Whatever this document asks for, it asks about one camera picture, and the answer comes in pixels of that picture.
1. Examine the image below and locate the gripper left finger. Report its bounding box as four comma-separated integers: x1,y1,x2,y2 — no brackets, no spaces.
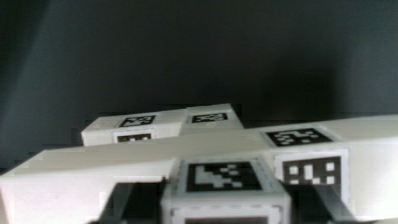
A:
89,182,164,224

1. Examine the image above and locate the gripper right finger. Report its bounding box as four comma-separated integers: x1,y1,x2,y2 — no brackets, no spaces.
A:
283,183,361,224

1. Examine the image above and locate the white tagged cube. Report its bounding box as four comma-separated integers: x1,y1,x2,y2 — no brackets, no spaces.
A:
160,157,292,224

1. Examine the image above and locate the white chair leg with tag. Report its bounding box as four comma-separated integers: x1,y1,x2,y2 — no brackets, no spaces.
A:
180,104,244,135

